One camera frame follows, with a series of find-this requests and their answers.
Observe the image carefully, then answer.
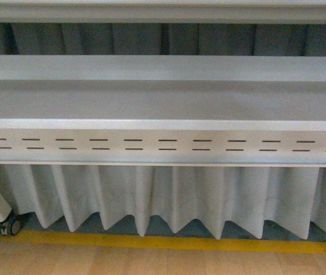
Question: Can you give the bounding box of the white slotted metal shelf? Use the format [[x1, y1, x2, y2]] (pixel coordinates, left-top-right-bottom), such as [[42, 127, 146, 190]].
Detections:
[[0, 55, 326, 167]]

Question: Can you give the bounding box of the yellow floor tape line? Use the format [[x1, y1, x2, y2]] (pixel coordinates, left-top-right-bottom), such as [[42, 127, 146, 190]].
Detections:
[[0, 230, 326, 254]]

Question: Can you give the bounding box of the white upper shelf beam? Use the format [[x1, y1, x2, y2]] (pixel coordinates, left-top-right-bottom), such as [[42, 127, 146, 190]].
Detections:
[[0, 1, 326, 24]]

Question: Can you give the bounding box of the white pleated curtain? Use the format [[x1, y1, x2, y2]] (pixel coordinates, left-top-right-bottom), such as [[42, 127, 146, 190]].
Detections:
[[0, 23, 326, 239]]

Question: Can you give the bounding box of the black caster wheel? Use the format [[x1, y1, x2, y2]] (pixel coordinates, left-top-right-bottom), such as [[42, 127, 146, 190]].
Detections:
[[0, 215, 26, 237]]

